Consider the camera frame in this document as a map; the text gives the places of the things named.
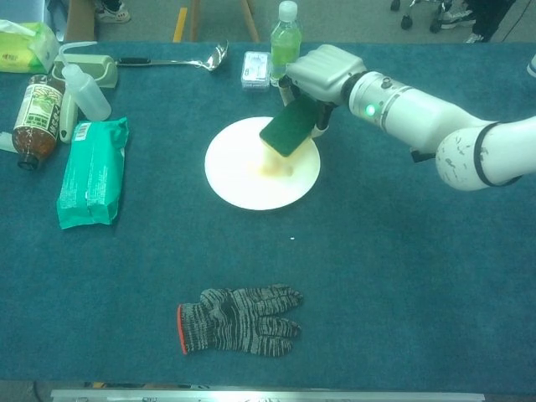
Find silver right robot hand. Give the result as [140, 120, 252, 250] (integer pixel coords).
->
[278, 44, 369, 139]

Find green yellow sponge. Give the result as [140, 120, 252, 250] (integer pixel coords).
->
[258, 96, 320, 168]

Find white round plate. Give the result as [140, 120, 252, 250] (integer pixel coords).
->
[204, 116, 322, 210]

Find green drink bottle white cap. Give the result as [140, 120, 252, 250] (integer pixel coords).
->
[270, 0, 302, 88]

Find clear small plastic box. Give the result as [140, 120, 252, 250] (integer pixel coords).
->
[241, 50, 271, 92]

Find slanted wooden leg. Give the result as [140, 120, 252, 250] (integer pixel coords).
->
[239, 0, 261, 43]

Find chrome wheeled stool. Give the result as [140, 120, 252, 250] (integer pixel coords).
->
[390, 0, 446, 34]

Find straight wooden leg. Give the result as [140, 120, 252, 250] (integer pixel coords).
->
[190, 0, 201, 43]

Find yellow strip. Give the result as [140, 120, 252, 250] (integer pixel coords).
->
[173, 7, 188, 43]

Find person in dark trousers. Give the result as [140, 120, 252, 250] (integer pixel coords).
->
[439, 0, 518, 44]

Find white black sneaker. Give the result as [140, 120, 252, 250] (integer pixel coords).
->
[95, 0, 131, 23]

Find pale green plastic holder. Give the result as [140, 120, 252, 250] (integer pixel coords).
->
[52, 54, 119, 90]

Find teal table cloth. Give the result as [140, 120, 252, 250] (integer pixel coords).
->
[0, 40, 536, 383]

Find white squeeze wash bottle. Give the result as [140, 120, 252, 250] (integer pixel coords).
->
[57, 40, 113, 121]

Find brown cardboard box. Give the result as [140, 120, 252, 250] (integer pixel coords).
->
[65, 0, 100, 43]

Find green wet wipes pack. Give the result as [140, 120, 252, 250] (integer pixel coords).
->
[55, 116, 131, 230]

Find grey black knit glove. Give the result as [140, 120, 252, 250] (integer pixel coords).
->
[176, 283, 305, 359]

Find brown sauce bottle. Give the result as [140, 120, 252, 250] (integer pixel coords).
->
[12, 74, 66, 172]

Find yellow green tissue pack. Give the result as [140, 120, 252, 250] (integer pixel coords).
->
[0, 19, 61, 75]

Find steel ladle black handle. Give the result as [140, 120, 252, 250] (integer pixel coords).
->
[115, 39, 230, 73]

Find pale green tool handle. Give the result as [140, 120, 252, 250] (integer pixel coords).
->
[58, 90, 80, 145]

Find aluminium rail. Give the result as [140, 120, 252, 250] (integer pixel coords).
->
[49, 388, 486, 402]

